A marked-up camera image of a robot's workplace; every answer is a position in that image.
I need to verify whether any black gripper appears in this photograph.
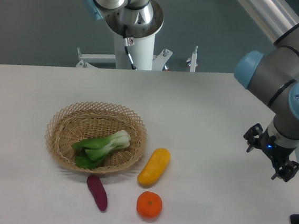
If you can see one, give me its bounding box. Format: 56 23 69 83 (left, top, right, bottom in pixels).
243 123 299 182

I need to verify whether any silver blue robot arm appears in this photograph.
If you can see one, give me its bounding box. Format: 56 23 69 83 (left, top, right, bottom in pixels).
83 0 299 182

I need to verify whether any woven wicker basket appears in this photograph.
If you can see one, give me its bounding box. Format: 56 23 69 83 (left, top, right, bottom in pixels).
45 102 147 174

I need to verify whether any yellow mango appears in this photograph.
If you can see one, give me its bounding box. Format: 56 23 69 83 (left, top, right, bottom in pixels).
137 148 171 187

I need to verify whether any orange tangerine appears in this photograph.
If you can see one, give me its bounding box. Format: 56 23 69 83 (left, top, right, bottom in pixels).
136 191 163 220

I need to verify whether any purple sweet potato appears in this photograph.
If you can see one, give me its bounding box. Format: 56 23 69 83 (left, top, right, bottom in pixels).
86 175 108 212

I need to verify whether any green bok choy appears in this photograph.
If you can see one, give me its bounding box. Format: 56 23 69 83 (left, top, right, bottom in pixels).
71 130 131 169

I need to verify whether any white metal base frame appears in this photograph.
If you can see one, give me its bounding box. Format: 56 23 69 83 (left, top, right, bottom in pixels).
74 34 201 80

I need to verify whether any black cable on pedestal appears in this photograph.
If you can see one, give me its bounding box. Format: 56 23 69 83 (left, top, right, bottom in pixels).
118 24 142 71

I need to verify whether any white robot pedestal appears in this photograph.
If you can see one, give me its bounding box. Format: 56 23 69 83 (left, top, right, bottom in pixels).
105 0 164 62

